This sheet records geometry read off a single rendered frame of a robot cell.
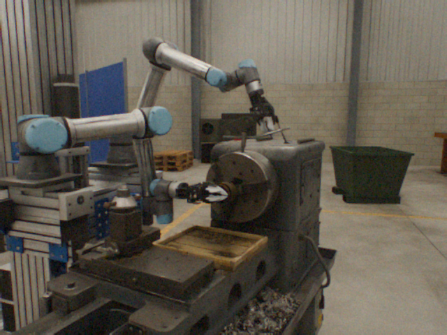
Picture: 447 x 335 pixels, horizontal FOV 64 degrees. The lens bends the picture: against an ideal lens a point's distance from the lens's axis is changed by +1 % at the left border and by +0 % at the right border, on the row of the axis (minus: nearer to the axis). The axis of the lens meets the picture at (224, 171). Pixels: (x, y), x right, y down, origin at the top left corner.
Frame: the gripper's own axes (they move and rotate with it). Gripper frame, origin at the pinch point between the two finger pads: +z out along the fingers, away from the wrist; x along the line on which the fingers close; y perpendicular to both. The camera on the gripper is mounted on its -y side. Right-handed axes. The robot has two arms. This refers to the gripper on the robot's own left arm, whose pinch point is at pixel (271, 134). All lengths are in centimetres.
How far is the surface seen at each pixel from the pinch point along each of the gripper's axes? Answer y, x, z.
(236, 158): 17.2, -12.0, 6.2
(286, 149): -1.0, 4.2, 8.8
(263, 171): 17.0, -1.6, 15.0
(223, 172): 21.8, -17.9, 10.3
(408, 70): -1019, 59, -124
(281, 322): 27, -10, 75
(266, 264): 17, -14, 54
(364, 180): -437, -44, 81
